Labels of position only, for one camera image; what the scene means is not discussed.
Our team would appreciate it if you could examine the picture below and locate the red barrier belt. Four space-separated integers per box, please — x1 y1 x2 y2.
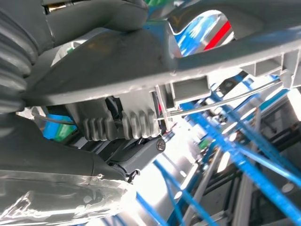
204 21 232 51

